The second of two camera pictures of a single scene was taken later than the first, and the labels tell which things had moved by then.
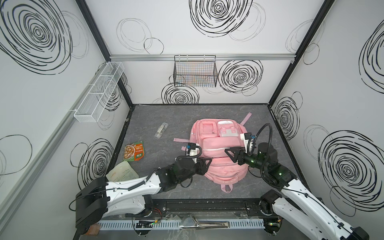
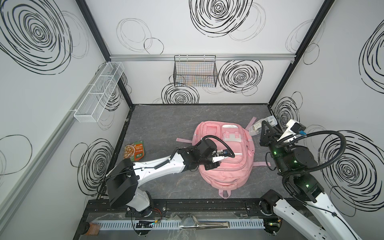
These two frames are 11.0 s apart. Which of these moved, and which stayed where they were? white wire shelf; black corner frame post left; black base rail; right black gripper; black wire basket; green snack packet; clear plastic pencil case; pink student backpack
Moved: pink student backpack; clear plastic pencil case; right black gripper
Stayed: black wire basket; black corner frame post left; black base rail; green snack packet; white wire shelf
